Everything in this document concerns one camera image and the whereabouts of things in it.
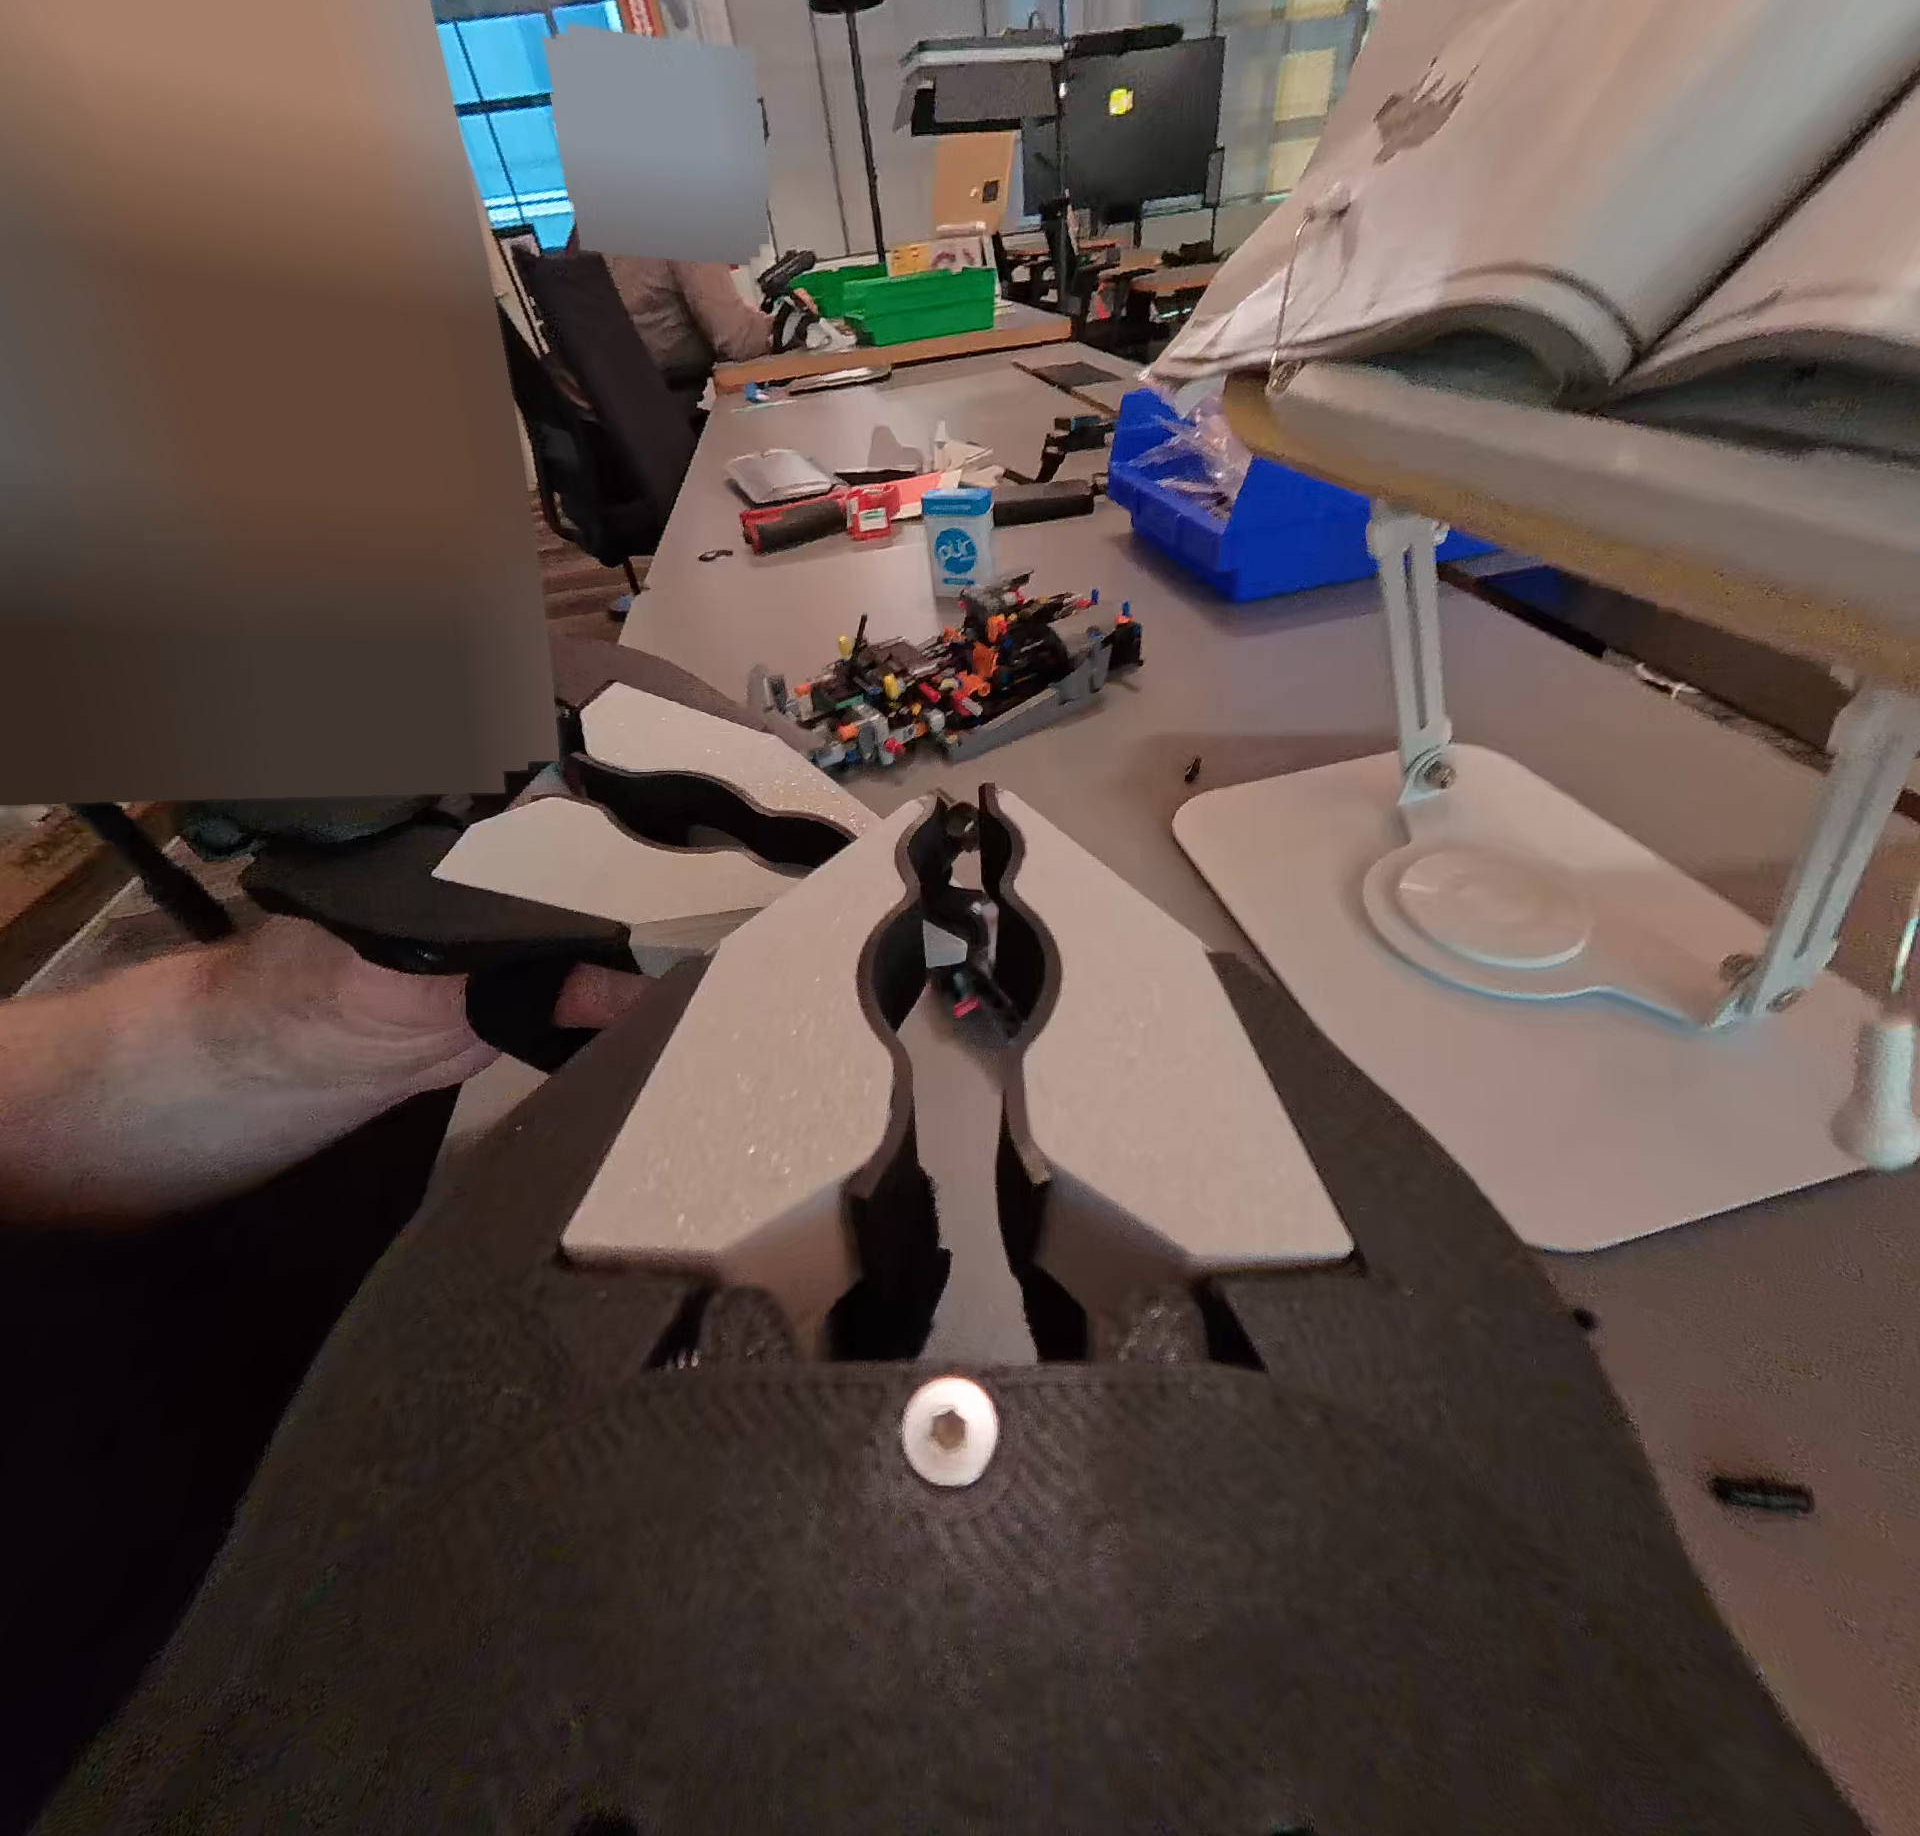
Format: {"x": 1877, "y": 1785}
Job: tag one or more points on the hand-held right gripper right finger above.
{"x": 1170, "y": 1116}

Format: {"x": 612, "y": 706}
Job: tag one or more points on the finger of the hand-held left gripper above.
{"x": 570, "y": 854}
{"x": 690, "y": 741}

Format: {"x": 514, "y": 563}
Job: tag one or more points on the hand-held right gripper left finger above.
{"x": 751, "y": 1101}

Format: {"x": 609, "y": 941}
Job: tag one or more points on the person's left forearm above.
{"x": 76, "y": 1101}

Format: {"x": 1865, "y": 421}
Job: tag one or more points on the small black lego assembly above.
{"x": 970, "y": 984}

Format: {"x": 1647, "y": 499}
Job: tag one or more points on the multicoloured lego chassis model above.
{"x": 960, "y": 689}

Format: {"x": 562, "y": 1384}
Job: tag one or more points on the scattered loose lego pieces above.
{"x": 1757, "y": 1494}

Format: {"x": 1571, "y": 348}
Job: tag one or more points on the lego instruction book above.
{"x": 1576, "y": 141}

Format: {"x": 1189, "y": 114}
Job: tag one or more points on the person's left hand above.
{"x": 331, "y": 1027}

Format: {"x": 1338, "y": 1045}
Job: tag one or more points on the black cylinder with red end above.
{"x": 795, "y": 524}

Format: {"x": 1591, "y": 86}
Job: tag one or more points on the white pouch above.
{"x": 780, "y": 473}

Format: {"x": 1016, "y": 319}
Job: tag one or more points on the red white packet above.
{"x": 871, "y": 513}

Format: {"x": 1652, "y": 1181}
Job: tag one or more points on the white blue gum container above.
{"x": 955, "y": 546}

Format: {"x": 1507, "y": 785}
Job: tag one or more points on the black office chair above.
{"x": 592, "y": 397}

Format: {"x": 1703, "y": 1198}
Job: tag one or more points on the white papers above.
{"x": 931, "y": 453}

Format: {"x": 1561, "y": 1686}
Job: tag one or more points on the white book stand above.
{"x": 1576, "y": 1116}

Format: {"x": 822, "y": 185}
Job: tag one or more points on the wooden top desk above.
{"x": 840, "y": 359}

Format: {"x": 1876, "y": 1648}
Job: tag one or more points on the plain black cylinder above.
{"x": 1041, "y": 502}

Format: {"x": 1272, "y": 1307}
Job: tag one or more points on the black clamp device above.
{"x": 1075, "y": 437}

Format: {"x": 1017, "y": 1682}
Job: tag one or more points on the stack of green bins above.
{"x": 916, "y": 303}

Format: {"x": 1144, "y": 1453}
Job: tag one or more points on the person's black pants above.
{"x": 151, "y": 1417}

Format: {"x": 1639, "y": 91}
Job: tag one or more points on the clear plastic bags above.
{"x": 1192, "y": 441}

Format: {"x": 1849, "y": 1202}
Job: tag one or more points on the blue storage bin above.
{"x": 1276, "y": 532}

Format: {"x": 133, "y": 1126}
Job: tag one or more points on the cardboard box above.
{"x": 975, "y": 187}

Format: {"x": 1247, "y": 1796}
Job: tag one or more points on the window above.
{"x": 502, "y": 96}

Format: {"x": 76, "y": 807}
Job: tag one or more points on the black silver softbox light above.
{"x": 990, "y": 89}

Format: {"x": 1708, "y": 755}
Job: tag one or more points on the black monitor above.
{"x": 1140, "y": 141}

